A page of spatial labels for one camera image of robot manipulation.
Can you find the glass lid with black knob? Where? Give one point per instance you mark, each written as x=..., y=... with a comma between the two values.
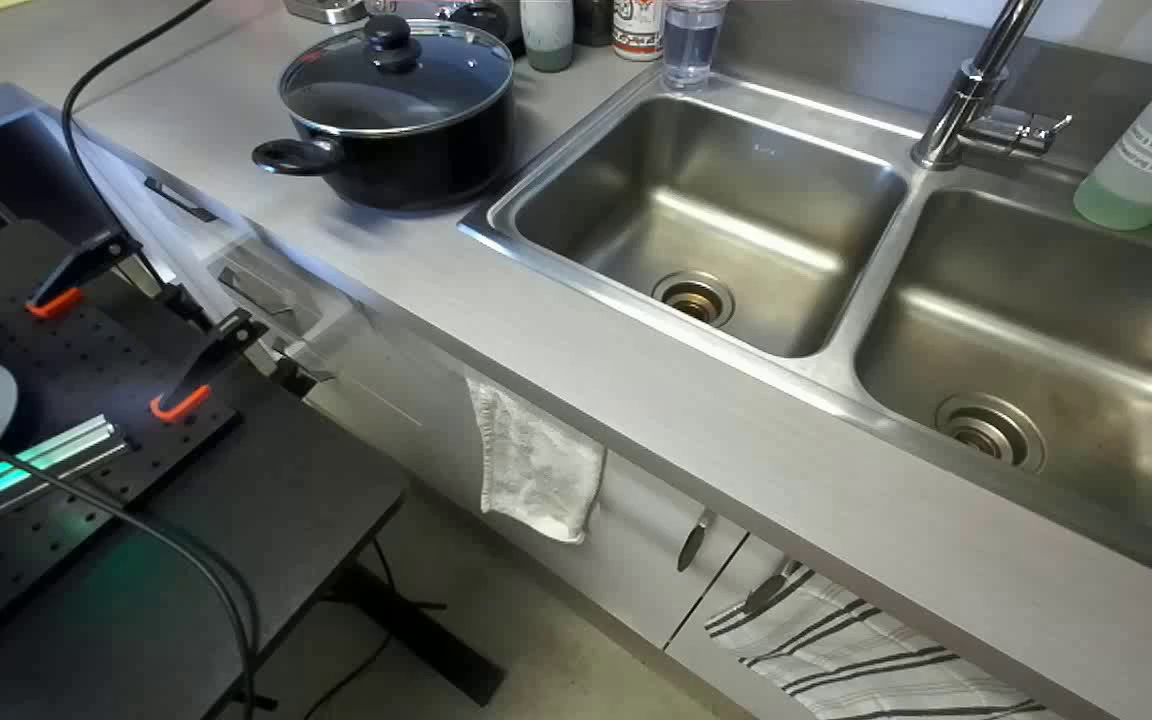
x=336, y=83

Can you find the black cooking pot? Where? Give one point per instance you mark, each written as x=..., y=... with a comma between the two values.
x=400, y=168

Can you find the white hanging dish towel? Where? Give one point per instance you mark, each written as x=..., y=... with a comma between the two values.
x=530, y=465

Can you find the brass sink drain strainer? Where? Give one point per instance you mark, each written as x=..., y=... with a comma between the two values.
x=695, y=297

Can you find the grey kitchen cabinet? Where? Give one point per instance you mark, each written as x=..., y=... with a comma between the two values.
x=641, y=532

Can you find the stainless steel double sink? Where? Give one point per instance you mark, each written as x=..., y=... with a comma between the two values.
x=789, y=203

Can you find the white container red label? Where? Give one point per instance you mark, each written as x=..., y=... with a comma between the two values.
x=637, y=25

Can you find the clear plastic bottle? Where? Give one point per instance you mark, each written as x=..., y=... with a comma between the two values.
x=695, y=42

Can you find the black perforated table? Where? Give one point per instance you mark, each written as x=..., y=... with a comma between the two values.
x=240, y=521

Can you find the white black-striped towel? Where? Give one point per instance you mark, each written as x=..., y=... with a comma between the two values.
x=856, y=667

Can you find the steel sink drain strainer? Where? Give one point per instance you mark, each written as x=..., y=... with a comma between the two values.
x=991, y=431

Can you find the chrome kitchen faucet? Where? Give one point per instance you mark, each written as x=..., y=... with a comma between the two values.
x=975, y=93

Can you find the clear soap pump bottle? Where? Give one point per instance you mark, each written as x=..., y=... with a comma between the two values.
x=1140, y=162

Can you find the silver aluminium rail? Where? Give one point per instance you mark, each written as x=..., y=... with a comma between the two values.
x=60, y=449

